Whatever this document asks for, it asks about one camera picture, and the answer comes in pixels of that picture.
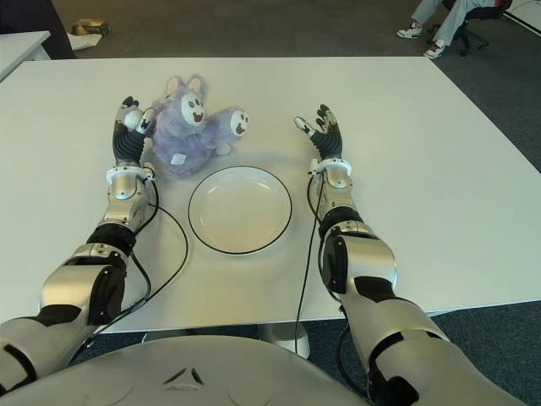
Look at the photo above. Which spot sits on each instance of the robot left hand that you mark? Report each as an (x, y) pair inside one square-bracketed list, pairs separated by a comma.
[(127, 146)]

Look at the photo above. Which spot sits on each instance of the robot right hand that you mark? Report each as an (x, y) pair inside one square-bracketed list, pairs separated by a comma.
[(330, 144)]

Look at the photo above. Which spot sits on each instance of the purple plush doll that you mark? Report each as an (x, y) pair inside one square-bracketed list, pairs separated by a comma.
[(181, 139)]

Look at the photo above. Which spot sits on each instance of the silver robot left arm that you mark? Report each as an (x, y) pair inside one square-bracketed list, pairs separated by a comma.
[(67, 275)]

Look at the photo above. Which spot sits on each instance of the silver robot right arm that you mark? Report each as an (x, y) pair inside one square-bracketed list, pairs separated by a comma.
[(367, 254)]

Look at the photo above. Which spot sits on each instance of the white plate black rim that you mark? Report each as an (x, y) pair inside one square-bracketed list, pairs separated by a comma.
[(240, 209)]

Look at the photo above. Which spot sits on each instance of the white paper sheet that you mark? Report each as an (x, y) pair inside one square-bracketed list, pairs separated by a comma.
[(84, 41)]

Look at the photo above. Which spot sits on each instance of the gold cardboard box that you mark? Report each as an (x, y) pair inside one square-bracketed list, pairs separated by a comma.
[(91, 27)]

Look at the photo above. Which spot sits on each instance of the person in white shirt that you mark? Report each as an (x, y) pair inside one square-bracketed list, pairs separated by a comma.
[(59, 29)]

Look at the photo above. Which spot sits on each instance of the white side table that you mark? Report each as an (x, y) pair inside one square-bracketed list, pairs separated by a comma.
[(17, 51)]

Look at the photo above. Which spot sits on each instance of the person in grey trousers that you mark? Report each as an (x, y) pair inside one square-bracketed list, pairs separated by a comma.
[(448, 21)]

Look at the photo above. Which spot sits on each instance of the black swivel chair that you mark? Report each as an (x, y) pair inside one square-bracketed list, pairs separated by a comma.
[(482, 10)]

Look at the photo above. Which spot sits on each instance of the white furniture edge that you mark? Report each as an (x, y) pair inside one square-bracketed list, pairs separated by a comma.
[(526, 12)]

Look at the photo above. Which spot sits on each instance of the silver robot torso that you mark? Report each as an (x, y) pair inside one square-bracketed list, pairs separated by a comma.
[(190, 380)]

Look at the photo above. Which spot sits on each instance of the silver table pedestal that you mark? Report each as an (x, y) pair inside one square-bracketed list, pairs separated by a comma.
[(277, 334)]

